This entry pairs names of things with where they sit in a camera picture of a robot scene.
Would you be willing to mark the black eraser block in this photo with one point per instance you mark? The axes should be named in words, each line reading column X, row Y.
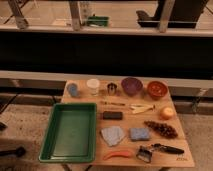
column 112, row 115

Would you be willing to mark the orange-red chili pepper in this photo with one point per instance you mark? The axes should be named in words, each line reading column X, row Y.
column 122, row 153

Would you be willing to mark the dark grape bunch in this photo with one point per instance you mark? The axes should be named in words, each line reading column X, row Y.
column 162, row 129

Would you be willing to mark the small metal cup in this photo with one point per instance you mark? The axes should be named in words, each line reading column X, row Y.
column 112, row 88

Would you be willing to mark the orange-red bowl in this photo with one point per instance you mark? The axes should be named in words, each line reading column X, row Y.
column 157, row 90

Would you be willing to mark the black handled tool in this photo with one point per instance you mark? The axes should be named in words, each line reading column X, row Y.
column 167, row 149

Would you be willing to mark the black machine in background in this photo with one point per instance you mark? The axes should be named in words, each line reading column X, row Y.
column 185, row 14

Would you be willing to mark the light blue folded cloth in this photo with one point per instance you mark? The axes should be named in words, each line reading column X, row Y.
column 112, row 135

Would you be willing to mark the cream plastic banana peel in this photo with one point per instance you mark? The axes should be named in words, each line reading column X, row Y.
column 136, row 109

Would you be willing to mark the blue plastic cup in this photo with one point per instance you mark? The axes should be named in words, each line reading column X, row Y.
column 72, row 89

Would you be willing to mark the black object on floor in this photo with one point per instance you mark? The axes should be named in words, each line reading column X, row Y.
column 17, row 152

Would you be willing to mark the yellow-orange round fruit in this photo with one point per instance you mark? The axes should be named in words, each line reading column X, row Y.
column 167, row 113

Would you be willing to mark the metal binder clip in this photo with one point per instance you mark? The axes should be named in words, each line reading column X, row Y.
column 144, row 154

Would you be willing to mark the white plastic cup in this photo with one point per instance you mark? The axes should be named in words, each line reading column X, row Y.
column 93, row 85

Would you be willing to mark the brown stick tool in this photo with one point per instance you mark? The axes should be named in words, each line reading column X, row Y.
column 112, row 103

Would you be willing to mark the green box in background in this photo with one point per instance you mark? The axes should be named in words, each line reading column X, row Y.
column 98, row 21

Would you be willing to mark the green plastic tray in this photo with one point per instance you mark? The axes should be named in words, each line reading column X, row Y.
column 70, row 136

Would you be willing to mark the purple bowl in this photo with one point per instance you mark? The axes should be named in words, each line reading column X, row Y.
column 131, row 86

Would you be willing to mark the blue sponge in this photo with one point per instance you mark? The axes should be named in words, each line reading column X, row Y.
column 137, row 134

